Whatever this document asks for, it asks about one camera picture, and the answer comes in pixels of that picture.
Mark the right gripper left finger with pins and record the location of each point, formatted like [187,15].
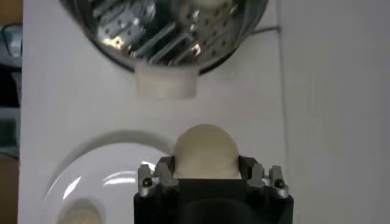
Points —
[163,179]

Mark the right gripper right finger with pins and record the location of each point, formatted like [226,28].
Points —
[259,178]

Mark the white steamed baozi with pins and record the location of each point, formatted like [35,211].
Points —
[79,214]
[210,3]
[205,152]

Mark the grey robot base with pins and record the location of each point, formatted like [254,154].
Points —
[10,42]

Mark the stainless steel steamer basket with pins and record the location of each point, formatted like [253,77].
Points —
[170,30]

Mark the round white plate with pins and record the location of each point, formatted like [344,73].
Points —
[106,198]

